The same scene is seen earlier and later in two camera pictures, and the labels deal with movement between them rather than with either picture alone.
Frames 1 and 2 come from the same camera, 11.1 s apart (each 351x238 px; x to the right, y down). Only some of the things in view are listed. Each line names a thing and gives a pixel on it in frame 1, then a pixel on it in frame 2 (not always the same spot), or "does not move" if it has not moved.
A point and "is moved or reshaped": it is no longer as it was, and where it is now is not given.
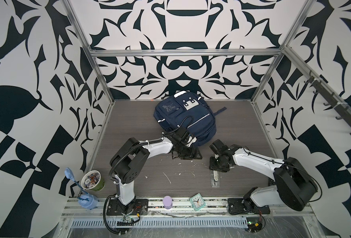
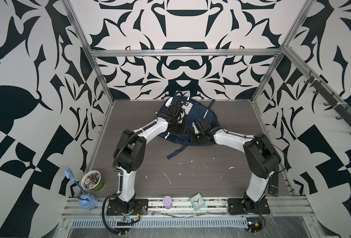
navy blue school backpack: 189,109 is moved or reshaped
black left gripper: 190,155 -> 183,129
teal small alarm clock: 197,202 does not move
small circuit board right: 254,224 does not move
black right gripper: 212,168 -> 193,141
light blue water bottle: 86,200 does not move
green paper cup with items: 92,180 does not move
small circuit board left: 127,221 does not move
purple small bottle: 167,202 does not move
